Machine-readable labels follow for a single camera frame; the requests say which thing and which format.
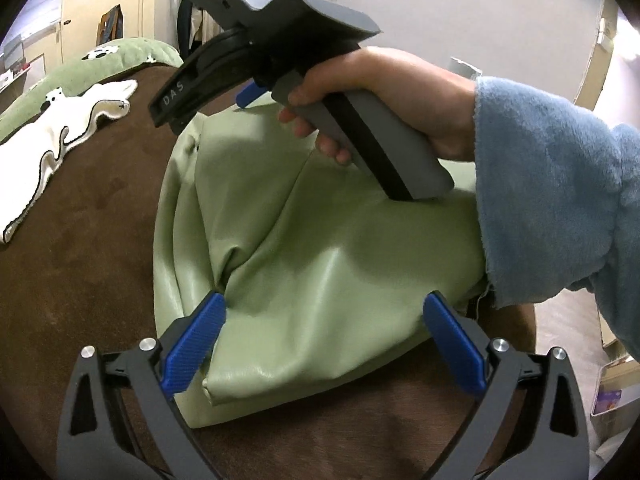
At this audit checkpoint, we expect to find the person's right hand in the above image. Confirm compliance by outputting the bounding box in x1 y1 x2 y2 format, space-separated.
277 46 478 166

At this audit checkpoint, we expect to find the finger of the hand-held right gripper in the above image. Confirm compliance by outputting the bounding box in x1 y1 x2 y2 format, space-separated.
236 84 273 110

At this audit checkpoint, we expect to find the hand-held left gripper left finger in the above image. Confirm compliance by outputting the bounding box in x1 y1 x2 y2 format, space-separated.
56 291 228 480

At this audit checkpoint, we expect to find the green jacket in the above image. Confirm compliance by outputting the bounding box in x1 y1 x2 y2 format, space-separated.
152 105 488 428

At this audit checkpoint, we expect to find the clear plastic storage box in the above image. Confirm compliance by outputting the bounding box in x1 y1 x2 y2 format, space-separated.
590 357 638 418

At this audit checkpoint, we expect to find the cream wardrobe door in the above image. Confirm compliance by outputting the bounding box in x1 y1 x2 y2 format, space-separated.
57 0 166 68

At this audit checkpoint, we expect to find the white fleece jacket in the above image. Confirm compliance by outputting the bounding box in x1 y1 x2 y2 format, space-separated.
0 79 138 245

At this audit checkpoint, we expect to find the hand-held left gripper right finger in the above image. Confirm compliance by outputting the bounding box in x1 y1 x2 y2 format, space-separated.
423 290 591 480

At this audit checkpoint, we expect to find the chair with draped clothes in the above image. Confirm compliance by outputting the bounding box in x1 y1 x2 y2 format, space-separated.
97 4 124 46

